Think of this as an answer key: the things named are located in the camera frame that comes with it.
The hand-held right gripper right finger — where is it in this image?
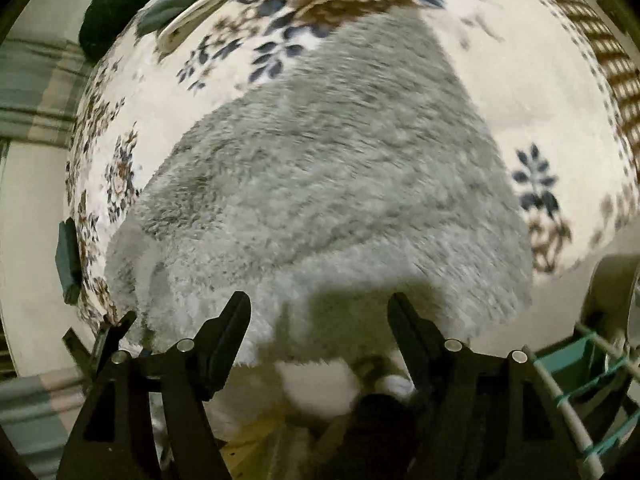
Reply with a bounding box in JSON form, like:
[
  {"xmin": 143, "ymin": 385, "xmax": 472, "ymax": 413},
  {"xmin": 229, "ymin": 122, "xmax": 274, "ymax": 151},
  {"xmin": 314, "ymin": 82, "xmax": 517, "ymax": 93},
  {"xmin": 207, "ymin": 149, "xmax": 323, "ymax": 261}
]
[{"xmin": 387, "ymin": 291, "xmax": 583, "ymax": 480}]

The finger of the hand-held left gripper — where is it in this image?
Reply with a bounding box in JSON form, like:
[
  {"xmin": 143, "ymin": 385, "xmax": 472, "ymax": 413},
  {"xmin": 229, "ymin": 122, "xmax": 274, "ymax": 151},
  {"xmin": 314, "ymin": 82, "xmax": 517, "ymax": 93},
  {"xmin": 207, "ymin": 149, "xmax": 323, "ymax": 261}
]
[
  {"xmin": 62, "ymin": 329, "xmax": 94, "ymax": 369},
  {"xmin": 87, "ymin": 310, "xmax": 138, "ymax": 387}
]

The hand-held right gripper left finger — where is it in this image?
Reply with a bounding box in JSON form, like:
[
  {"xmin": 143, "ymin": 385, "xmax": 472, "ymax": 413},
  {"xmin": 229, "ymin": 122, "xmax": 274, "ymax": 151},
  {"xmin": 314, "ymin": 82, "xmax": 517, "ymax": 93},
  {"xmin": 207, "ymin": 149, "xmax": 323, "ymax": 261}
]
[{"xmin": 56, "ymin": 291, "xmax": 252, "ymax": 480}]

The grey fluffy blanket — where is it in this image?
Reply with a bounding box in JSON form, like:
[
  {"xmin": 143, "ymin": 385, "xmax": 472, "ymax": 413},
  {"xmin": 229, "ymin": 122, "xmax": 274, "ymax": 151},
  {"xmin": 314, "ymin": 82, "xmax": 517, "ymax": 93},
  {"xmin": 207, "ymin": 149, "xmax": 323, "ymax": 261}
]
[{"xmin": 102, "ymin": 10, "xmax": 533, "ymax": 366}]

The person's left slipper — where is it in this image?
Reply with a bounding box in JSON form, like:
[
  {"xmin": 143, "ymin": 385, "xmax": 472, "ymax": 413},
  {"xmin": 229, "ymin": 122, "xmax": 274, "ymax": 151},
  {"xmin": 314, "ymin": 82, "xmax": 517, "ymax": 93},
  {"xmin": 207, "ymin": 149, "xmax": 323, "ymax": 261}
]
[{"xmin": 352, "ymin": 355, "xmax": 416, "ymax": 405}]

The green striped curtain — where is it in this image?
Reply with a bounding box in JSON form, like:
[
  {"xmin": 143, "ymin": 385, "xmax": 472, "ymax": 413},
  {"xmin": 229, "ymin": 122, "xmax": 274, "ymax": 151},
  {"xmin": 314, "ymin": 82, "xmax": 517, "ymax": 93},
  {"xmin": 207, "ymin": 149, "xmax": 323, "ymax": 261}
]
[
  {"xmin": 0, "ymin": 367, "xmax": 98, "ymax": 466},
  {"xmin": 0, "ymin": 35, "xmax": 93, "ymax": 148}
]

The folded dark teal cloth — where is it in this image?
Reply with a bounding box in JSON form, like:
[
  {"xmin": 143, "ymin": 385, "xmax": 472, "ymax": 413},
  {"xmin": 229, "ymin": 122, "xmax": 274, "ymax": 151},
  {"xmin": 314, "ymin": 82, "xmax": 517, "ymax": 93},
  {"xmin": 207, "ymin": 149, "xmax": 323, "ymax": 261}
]
[{"xmin": 56, "ymin": 219, "xmax": 83, "ymax": 306}]

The person's left leg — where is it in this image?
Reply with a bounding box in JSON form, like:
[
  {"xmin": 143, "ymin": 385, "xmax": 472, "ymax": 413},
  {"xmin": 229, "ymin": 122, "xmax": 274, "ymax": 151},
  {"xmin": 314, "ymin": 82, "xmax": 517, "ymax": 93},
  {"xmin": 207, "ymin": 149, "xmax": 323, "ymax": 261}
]
[{"xmin": 310, "ymin": 392, "xmax": 426, "ymax": 480}]

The yellow bag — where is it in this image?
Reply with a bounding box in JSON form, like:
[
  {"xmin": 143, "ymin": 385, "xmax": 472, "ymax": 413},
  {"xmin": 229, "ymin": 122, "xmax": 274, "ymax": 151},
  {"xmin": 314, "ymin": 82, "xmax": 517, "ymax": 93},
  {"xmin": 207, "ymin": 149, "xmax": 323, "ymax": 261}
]
[{"xmin": 220, "ymin": 412, "xmax": 351, "ymax": 480}]

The teal and white rack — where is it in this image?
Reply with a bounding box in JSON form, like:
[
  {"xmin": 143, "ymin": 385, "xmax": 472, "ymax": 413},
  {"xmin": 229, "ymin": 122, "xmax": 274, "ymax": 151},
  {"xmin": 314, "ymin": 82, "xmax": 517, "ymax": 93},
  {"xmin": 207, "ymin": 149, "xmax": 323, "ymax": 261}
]
[{"xmin": 522, "ymin": 330, "xmax": 640, "ymax": 480}]

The floral printed blanket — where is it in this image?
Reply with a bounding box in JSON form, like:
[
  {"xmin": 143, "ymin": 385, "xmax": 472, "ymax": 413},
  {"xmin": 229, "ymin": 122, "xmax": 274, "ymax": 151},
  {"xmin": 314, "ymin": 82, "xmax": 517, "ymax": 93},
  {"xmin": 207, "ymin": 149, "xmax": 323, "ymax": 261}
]
[{"xmin": 65, "ymin": 0, "xmax": 631, "ymax": 326}]

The dark green duvet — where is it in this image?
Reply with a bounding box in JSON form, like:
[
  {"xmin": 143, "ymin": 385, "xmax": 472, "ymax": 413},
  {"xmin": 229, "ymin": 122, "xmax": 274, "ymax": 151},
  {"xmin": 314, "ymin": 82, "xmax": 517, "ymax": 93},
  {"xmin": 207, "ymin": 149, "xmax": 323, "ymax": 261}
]
[{"xmin": 80, "ymin": 0, "xmax": 201, "ymax": 61}]

